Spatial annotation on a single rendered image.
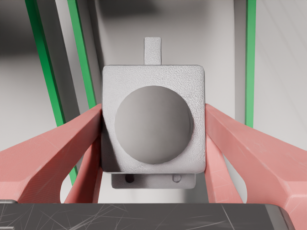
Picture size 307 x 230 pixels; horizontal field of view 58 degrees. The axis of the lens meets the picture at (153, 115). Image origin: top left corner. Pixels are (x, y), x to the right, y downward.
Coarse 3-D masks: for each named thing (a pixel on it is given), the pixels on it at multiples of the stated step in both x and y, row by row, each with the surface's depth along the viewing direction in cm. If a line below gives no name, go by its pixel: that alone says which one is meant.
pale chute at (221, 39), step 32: (96, 0) 23; (128, 0) 23; (160, 0) 23; (192, 0) 23; (224, 0) 23; (96, 32) 24; (128, 32) 24; (160, 32) 24; (192, 32) 24; (224, 32) 24; (96, 64) 24; (128, 64) 25; (192, 64) 25; (224, 64) 25; (96, 96) 23; (224, 96) 26
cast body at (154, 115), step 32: (160, 64) 16; (128, 96) 11; (160, 96) 10; (192, 96) 11; (128, 128) 10; (160, 128) 10; (192, 128) 11; (128, 160) 11; (160, 160) 10; (192, 160) 11
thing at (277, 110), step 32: (64, 0) 55; (256, 0) 50; (288, 0) 50; (64, 32) 51; (256, 32) 48; (288, 32) 47; (256, 64) 45; (288, 64) 44; (256, 96) 43; (288, 96) 42; (256, 128) 41; (288, 128) 40; (64, 192) 39; (128, 192) 39; (160, 192) 38; (192, 192) 38
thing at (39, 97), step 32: (0, 0) 22; (32, 0) 18; (0, 32) 23; (32, 32) 22; (0, 64) 23; (32, 64) 23; (64, 64) 23; (0, 96) 25; (32, 96) 24; (64, 96) 22; (0, 128) 26; (32, 128) 26
